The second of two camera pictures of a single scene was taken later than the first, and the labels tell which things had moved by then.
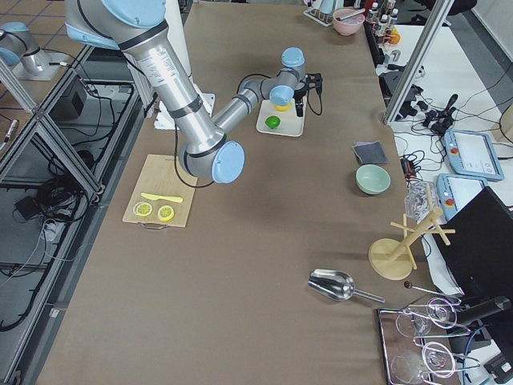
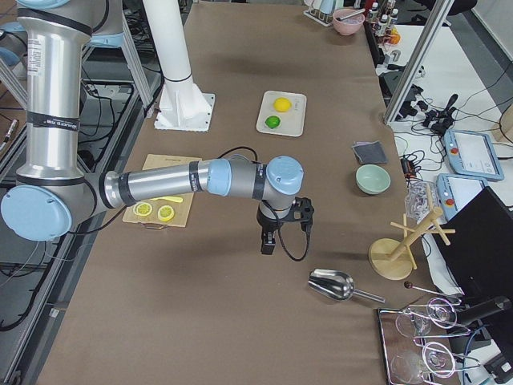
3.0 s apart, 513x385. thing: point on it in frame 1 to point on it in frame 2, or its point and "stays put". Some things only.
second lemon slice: x=143 y=208 stays put
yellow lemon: x=282 y=108 stays put
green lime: x=272 y=122 stays put
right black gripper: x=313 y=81 to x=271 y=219
